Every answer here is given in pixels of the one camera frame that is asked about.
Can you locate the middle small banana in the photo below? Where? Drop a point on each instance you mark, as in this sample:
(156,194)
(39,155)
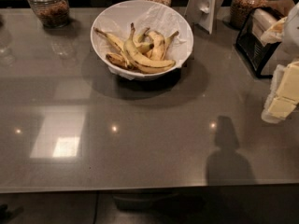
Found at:
(141,45)

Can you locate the large front banana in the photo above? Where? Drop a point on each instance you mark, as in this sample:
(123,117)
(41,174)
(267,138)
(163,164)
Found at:
(141,61)

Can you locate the left long banana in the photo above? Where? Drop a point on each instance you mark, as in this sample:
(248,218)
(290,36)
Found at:
(115,42)

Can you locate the right glass granola jar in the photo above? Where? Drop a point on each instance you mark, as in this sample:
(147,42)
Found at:
(240,9)

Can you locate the white bowl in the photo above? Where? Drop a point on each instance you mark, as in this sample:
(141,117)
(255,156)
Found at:
(118,16)

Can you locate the right upright banana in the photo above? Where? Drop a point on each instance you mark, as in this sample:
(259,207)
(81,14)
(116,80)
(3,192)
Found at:
(157,52)

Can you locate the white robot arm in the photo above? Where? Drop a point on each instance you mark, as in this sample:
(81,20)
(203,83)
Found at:
(286,31)

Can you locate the white paper liner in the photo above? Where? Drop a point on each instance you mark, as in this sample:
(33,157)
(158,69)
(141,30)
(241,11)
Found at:
(162,19)

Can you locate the white upright panel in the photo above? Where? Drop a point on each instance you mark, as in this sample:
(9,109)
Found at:
(202,13)

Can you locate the rightmost thin banana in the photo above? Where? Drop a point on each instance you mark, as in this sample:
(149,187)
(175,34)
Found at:
(168,41)

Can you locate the small dark-spotted banana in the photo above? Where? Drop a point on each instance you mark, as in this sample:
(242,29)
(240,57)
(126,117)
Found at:
(119,61)

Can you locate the left glass granola jar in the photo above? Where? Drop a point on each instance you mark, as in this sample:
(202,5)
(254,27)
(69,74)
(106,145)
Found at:
(51,13)

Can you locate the glass granola jar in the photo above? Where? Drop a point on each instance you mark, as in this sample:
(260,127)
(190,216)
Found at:
(240,9)
(51,13)

